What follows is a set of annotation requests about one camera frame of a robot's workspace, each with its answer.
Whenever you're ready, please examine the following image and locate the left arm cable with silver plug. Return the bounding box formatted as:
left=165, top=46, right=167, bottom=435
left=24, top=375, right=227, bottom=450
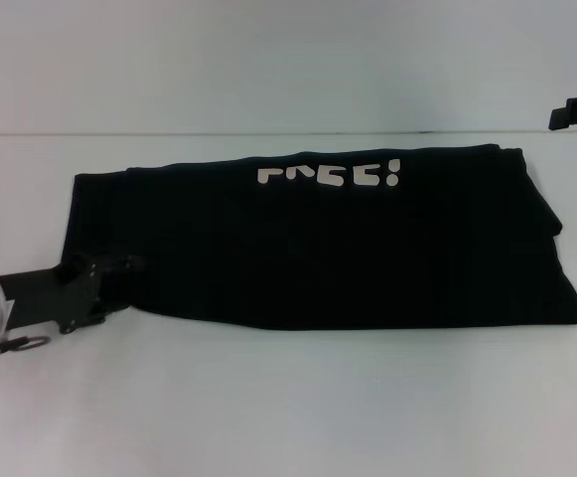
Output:
left=0, top=335, right=51, bottom=370

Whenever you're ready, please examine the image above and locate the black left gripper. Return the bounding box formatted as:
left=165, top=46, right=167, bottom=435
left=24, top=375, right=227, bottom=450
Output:
left=0, top=252, right=149, bottom=337

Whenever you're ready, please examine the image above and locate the black shirt with FREE print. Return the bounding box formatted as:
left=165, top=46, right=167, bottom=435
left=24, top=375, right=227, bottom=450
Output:
left=62, top=142, right=577, bottom=332

